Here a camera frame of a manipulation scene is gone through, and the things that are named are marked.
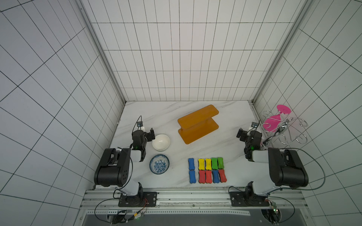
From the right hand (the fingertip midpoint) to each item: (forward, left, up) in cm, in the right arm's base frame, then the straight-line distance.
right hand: (243, 127), depth 94 cm
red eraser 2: (-32, +25, -6) cm, 41 cm away
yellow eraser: (-25, +29, -5) cm, 38 cm away
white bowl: (-12, +55, -4) cm, 57 cm away
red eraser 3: (-31, +17, -6) cm, 36 cm away
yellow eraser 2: (-25, +25, -5) cm, 36 cm away
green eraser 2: (-22, +17, -6) cm, 28 cm away
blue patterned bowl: (-26, +55, -6) cm, 61 cm away
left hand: (-5, +68, -1) cm, 68 cm away
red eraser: (-31, +29, -7) cm, 43 cm away
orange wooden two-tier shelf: (-3, +31, +6) cm, 32 cm away
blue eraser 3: (-26, +35, -5) cm, 44 cm away
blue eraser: (-32, +34, -5) cm, 47 cm away
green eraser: (-24, +21, -5) cm, 32 cm away
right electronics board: (-47, -8, -9) cm, 48 cm away
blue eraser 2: (-31, +21, -5) cm, 38 cm away
